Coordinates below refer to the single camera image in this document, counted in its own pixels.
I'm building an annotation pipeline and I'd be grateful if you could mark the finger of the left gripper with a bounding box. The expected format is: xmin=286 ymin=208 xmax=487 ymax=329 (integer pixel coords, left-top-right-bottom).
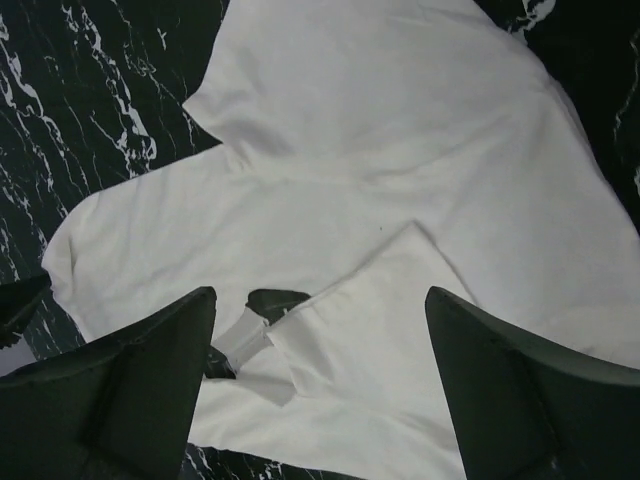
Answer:
xmin=0 ymin=274 xmax=51 ymax=345

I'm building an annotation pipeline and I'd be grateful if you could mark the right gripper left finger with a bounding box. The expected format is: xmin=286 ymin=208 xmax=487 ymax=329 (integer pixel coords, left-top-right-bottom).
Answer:
xmin=1 ymin=287 xmax=217 ymax=479

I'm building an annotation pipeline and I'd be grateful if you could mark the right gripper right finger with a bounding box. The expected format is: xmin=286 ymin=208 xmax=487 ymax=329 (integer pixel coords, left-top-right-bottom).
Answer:
xmin=425 ymin=287 xmax=639 ymax=479

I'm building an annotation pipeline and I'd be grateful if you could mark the white t-shirt robot print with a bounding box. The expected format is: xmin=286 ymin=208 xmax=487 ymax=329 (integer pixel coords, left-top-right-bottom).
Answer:
xmin=42 ymin=1 xmax=639 ymax=479

